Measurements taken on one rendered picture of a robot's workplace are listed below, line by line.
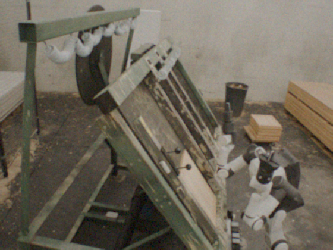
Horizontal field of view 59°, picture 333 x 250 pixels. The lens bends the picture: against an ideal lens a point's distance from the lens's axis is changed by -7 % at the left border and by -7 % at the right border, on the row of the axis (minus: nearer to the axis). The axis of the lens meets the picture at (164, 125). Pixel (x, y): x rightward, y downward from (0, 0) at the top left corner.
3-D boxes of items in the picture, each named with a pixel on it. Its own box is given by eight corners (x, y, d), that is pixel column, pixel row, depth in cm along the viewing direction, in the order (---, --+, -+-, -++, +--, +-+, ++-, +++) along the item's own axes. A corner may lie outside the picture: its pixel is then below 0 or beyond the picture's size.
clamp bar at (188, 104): (214, 158, 300) (236, 147, 293) (148, 52, 270) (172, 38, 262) (214, 153, 310) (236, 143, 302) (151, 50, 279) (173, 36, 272)
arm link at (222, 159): (220, 147, 232) (213, 168, 240) (219, 153, 222) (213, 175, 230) (233, 150, 231) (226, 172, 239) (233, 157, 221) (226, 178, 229)
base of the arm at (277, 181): (280, 199, 192) (292, 186, 191) (288, 206, 179) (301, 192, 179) (264, 185, 191) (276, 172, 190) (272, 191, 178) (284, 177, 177)
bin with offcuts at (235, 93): (247, 118, 653) (252, 88, 627) (223, 116, 649) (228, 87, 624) (241, 109, 700) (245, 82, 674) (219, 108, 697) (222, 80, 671)
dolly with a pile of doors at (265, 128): (278, 147, 531) (283, 126, 515) (250, 146, 528) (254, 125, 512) (267, 133, 587) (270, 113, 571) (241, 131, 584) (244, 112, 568)
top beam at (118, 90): (103, 116, 148) (119, 106, 145) (91, 99, 145) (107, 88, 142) (167, 47, 349) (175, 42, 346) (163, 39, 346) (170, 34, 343)
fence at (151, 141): (213, 238, 199) (218, 236, 198) (132, 122, 175) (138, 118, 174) (213, 233, 204) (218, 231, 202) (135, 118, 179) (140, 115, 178)
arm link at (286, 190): (277, 203, 188) (291, 187, 188) (284, 207, 179) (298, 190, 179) (265, 192, 187) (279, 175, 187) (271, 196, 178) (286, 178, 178)
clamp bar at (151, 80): (214, 193, 246) (241, 181, 239) (132, 66, 216) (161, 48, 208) (214, 186, 256) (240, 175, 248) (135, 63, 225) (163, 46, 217)
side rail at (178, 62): (210, 130, 372) (218, 126, 368) (162, 50, 343) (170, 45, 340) (210, 127, 379) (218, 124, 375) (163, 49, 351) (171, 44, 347)
